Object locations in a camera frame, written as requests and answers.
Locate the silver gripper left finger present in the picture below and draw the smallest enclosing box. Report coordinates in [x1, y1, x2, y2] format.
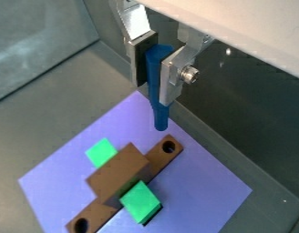
[108, 0, 157, 86]

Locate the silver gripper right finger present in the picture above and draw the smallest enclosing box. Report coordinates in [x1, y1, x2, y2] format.
[159, 24, 214, 106]

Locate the blue peg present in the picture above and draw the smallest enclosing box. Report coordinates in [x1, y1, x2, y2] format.
[144, 44, 174, 131]

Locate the brown T-shaped block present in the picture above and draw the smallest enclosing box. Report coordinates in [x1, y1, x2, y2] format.
[65, 135, 183, 233]

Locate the purple base block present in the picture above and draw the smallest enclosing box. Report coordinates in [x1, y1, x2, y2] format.
[18, 92, 251, 233]

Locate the green U-shaped block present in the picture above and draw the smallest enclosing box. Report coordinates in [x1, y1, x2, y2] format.
[87, 138, 160, 224]

